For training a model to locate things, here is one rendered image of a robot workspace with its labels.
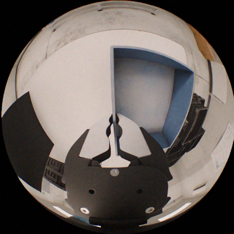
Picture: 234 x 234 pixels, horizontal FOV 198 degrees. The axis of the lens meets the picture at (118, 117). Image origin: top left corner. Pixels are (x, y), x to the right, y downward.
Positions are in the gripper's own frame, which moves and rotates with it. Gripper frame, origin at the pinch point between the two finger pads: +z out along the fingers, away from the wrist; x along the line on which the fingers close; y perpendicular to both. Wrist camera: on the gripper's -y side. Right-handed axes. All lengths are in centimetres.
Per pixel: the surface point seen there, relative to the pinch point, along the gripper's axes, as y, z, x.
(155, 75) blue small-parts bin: -6.5, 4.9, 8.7
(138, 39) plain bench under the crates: -15.0, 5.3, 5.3
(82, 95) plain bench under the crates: -2.3, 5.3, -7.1
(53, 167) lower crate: 40, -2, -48
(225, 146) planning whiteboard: 52, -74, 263
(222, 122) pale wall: 21, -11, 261
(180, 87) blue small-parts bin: -5.4, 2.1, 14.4
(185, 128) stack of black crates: 29, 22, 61
